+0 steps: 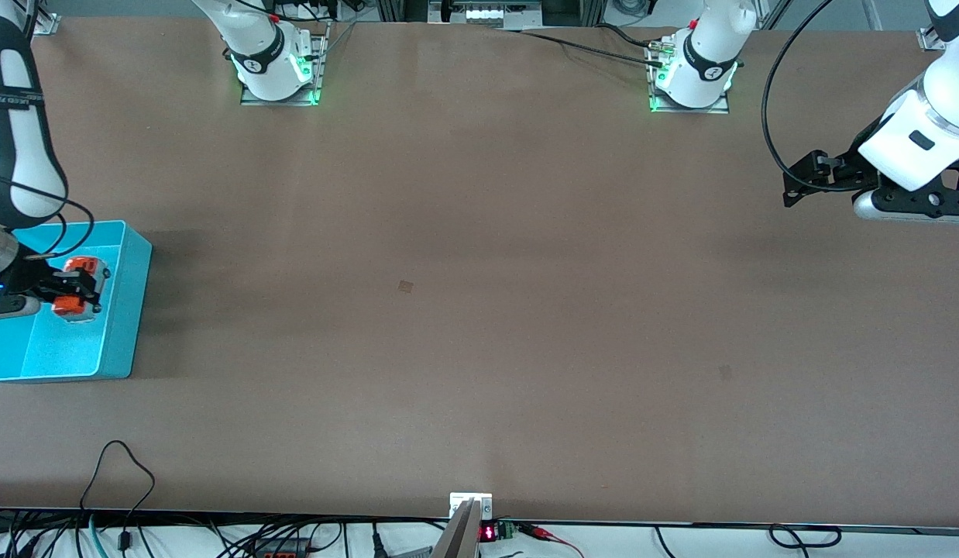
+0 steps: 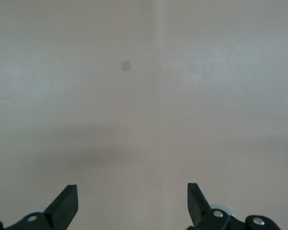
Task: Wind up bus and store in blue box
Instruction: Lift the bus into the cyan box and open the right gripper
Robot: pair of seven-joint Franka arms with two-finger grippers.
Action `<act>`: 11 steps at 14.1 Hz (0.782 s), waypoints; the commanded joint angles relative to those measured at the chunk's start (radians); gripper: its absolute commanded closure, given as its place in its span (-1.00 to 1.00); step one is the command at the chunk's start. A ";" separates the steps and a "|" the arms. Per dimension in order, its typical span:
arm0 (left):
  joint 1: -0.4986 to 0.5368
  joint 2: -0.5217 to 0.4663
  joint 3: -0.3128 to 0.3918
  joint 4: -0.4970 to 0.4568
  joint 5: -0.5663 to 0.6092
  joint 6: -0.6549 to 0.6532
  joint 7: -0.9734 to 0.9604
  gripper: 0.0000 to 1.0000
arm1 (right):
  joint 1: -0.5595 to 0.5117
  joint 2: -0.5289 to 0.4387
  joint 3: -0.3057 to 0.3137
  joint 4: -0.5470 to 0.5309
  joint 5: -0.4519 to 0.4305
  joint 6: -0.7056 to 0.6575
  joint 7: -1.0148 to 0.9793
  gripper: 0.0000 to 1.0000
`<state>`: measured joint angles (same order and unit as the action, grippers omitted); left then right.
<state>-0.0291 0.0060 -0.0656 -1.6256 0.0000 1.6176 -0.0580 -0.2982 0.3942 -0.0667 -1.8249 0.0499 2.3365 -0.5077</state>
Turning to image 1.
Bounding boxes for orange toy bus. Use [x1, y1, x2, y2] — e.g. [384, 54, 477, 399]
[51, 256, 110, 323]

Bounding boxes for blue plastic box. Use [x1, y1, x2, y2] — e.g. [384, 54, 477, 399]
[0, 220, 153, 383]

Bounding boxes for power strip red switches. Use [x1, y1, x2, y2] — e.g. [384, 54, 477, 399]
[251, 537, 314, 558]

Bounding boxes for red black clip lead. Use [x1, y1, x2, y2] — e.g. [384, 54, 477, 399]
[517, 522, 585, 558]

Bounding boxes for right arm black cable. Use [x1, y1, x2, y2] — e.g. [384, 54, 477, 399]
[0, 170, 97, 260]

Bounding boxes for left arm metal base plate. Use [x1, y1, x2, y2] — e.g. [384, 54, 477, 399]
[648, 39, 730, 115]

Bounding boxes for thick black cable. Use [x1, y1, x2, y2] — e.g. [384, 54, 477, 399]
[596, 22, 655, 50]

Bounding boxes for black looped cable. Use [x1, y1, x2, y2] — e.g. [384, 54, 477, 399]
[78, 439, 156, 553]

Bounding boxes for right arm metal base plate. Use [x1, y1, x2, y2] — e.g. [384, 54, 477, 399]
[239, 23, 327, 107]

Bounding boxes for long black tabletop cable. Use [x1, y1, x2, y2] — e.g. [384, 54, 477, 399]
[495, 28, 668, 69]

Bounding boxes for black coiled cable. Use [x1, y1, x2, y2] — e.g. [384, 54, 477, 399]
[766, 524, 843, 549]

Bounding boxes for aluminium frame white device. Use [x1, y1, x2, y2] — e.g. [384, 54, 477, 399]
[428, 0, 544, 30]

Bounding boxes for white camera bracket plate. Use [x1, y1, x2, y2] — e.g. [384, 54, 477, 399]
[449, 492, 493, 520]

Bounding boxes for grey metal camera bar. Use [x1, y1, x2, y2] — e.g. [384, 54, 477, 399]
[431, 499, 481, 558]

